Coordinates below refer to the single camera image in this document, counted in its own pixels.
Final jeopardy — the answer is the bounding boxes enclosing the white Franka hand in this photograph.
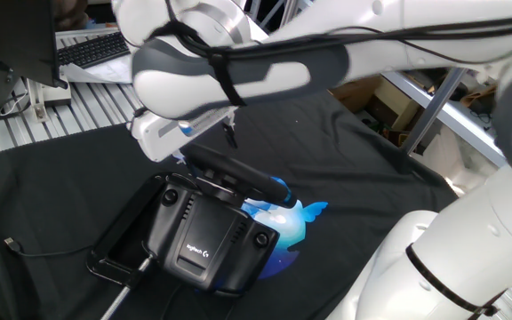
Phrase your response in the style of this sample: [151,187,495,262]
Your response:
[130,106,239,174]

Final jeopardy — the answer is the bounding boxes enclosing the black steering wheel blue stripe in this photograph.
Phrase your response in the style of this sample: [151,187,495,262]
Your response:
[180,144,299,210]

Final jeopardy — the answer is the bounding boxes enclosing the black Logitech wheel base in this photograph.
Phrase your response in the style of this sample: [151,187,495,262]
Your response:
[142,172,281,297]

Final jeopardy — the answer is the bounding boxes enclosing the white paper sheets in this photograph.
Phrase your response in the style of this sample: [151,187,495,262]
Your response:
[60,52,135,84]

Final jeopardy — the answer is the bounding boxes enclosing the black computer keyboard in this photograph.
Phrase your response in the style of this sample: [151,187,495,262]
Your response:
[57,30,132,69]

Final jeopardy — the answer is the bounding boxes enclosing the black cloth with blue print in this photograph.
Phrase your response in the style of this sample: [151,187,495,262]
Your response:
[0,91,460,320]

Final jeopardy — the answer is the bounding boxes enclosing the brown cardboard box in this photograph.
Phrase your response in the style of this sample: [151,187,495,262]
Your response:
[329,75,384,112]

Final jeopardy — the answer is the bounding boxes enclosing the silver clamp screw rod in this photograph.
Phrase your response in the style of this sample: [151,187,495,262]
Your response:
[100,253,155,320]

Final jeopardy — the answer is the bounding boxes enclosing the beige cardboard box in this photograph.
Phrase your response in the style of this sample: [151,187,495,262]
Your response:
[366,77,420,132]

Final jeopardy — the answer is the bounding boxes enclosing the black computer monitor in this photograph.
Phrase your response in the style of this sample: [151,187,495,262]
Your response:
[0,0,68,89]

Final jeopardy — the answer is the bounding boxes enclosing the silver wrist mount plate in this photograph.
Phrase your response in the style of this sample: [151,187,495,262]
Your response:
[178,110,226,137]

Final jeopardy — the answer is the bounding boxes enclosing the black C-clamp frame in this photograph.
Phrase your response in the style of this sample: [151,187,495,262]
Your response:
[85,172,168,285]

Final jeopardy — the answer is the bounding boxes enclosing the small aluminium bracket post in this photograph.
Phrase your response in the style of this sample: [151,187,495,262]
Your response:
[28,79,49,124]

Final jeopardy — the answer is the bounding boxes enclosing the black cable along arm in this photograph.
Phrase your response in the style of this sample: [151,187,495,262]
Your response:
[148,12,512,320]

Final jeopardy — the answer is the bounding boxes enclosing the thin black USB cable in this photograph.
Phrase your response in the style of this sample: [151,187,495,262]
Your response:
[3,236,95,259]

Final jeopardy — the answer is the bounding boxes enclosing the aluminium shelf rail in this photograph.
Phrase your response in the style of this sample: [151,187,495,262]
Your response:
[380,66,506,168]

